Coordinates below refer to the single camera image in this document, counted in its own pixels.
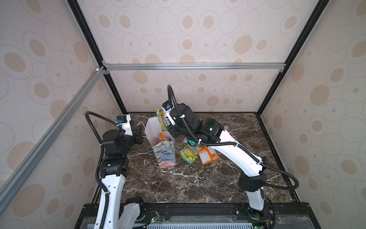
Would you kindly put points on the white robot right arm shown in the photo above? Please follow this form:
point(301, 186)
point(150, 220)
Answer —
point(210, 133)

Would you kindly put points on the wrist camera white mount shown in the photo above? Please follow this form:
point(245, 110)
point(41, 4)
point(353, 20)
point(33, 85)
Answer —
point(123, 123)
point(168, 107)

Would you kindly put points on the yellow green snack packet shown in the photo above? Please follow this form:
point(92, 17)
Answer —
point(188, 154)

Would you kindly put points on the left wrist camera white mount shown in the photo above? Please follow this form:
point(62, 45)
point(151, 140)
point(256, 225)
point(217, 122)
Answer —
point(123, 123)

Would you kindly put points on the black left corner post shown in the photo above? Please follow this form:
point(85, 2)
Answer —
point(80, 18)

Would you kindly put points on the silver left aluminium rail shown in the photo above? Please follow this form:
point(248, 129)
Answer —
point(28, 165)

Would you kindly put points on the silver rear aluminium rail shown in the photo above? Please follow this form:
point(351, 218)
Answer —
point(195, 66)

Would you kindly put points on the green Fox's spring tea packet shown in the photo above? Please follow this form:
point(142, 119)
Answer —
point(162, 120)

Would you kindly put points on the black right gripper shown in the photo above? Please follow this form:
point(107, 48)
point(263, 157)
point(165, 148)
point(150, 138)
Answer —
point(173, 133)

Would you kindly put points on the black corner post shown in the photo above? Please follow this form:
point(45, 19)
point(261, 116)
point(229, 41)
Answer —
point(80, 18)
point(304, 35)

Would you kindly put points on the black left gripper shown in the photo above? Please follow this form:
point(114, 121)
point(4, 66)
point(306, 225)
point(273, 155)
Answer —
point(138, 131)

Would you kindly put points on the silver aluminium rail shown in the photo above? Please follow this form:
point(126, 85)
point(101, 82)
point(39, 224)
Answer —
point(195, 66)
point(28, 165)

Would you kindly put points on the white floral paper bag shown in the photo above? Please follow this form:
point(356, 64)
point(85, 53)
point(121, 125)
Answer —
point(164, 152)

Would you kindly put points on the black right corner post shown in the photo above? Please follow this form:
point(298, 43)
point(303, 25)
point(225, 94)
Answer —
point(304, 35)

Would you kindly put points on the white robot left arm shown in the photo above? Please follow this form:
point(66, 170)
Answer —
point(112, 173)

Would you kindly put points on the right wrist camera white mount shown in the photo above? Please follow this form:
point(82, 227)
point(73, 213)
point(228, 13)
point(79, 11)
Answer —
point(168, 107)

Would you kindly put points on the pink candy packet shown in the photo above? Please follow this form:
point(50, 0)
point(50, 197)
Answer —
point(228, 129)

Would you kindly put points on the orange snack packet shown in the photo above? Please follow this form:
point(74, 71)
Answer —
point(207, 154)

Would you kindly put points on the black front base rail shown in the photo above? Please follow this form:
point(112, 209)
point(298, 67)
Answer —
point(226, 216)

